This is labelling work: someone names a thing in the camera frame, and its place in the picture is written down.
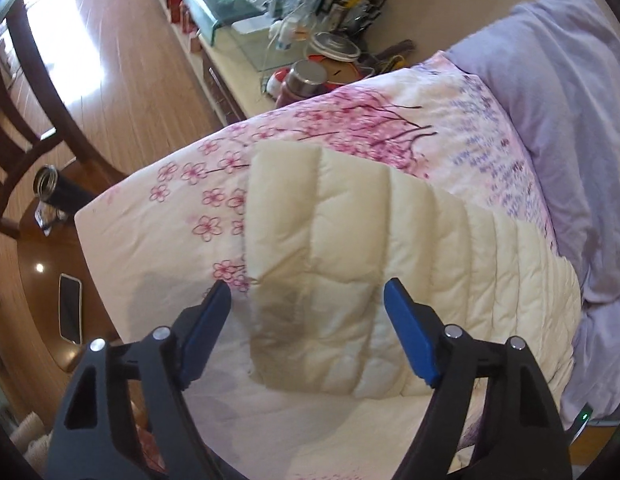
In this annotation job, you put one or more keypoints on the round wooden side table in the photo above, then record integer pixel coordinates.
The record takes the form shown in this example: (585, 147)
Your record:
(41, 260)

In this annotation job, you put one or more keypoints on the white smartphone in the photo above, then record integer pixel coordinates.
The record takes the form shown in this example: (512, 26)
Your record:
(69, 309)

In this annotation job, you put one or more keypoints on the lavender pillow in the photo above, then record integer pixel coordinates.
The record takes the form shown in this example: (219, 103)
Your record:
(595, 378)
(554, 67)

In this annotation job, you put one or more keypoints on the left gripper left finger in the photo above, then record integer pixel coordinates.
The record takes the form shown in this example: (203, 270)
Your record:
(95, 436)

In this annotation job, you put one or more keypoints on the cream puffer down jacket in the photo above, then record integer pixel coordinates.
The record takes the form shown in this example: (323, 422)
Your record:
(325, 231)

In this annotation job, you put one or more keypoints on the round lidded container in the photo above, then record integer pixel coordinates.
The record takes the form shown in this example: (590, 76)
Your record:
(336, 47)

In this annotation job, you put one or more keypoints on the glass fish tank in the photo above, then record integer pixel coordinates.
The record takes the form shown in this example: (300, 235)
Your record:
(270, 33)

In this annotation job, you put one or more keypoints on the floral pink purple bedsheet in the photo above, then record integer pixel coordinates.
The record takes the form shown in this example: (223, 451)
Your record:
(157, 241)

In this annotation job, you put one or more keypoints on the long wooden cabinet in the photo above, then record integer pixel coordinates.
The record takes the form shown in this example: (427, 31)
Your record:
(231, 84)

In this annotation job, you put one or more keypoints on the black thermos bottle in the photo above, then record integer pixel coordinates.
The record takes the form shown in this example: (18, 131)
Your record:
(58, 191)

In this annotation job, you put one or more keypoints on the dark wooden chair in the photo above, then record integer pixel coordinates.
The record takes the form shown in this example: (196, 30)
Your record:
(15, 160)

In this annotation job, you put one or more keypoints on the steel lidded jar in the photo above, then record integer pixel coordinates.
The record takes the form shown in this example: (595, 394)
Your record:
(304, 80)

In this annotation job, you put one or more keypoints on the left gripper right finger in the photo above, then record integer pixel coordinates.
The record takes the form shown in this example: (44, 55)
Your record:
(520, 434)

